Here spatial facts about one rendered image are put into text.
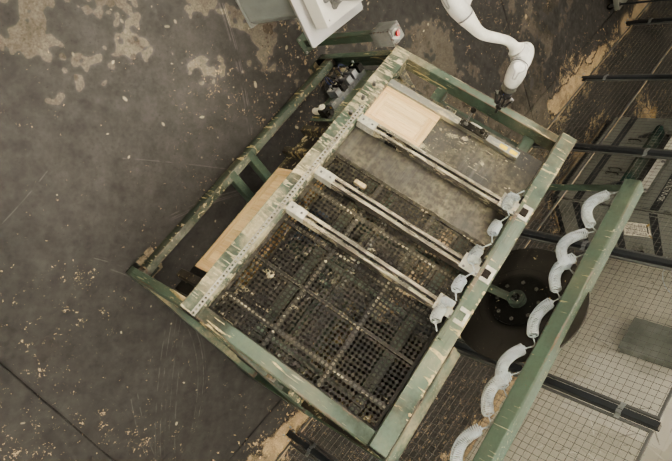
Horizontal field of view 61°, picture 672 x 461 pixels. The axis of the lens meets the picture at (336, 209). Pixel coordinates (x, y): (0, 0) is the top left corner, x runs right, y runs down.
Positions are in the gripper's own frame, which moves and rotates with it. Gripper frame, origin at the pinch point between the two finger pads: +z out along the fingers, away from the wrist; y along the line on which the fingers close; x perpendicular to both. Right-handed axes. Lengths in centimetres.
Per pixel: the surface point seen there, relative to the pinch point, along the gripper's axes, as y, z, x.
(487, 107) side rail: 7.0, 13.6, -6.9
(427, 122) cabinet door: 32.8, 13.6, 26.0
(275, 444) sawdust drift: 12, 225, 235
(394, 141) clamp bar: 41, 8, 53
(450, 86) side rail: 34.9, 13.6, -6.9
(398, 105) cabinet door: 55, 14, 26
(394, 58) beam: 76, 11, -2
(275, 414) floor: 25, 211, 216
